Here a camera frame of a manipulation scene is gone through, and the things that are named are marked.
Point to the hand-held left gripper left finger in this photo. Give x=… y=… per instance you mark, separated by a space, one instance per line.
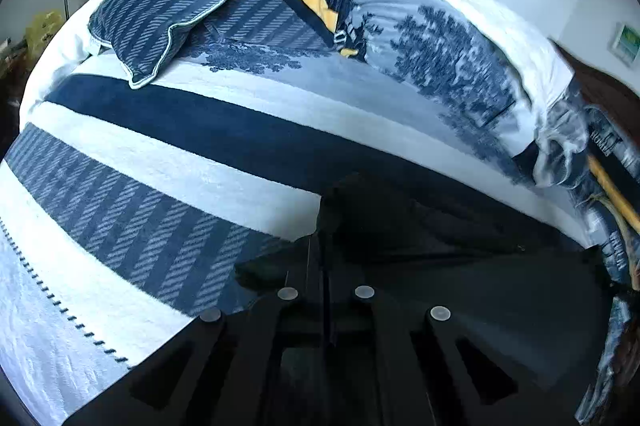
x=310 y=271

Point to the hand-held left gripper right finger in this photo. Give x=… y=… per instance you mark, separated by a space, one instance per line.
x=340 y=276

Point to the black puffer jacket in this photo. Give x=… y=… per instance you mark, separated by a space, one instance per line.
x=450 y=256

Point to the blue striped patterned bedsheet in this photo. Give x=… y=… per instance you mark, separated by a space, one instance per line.
x=150 y=156

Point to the tree print duvet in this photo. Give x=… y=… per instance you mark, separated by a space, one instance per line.
x=425 y=41

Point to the navy pillow with yellow stripe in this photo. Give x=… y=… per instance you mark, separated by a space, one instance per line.
x=615 y=206

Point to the blue striped pillow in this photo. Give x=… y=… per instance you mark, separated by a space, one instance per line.
x=165 y=6

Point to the dark wooden headboard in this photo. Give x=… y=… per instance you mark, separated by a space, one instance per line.
x=610 y=96

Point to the white mattress cover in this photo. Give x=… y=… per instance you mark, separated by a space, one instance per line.
x=50 y=71

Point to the yellow plastic bag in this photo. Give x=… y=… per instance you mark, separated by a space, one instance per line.
x=45 y=28

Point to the white wall panel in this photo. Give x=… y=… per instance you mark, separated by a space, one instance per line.
x=627 y=43

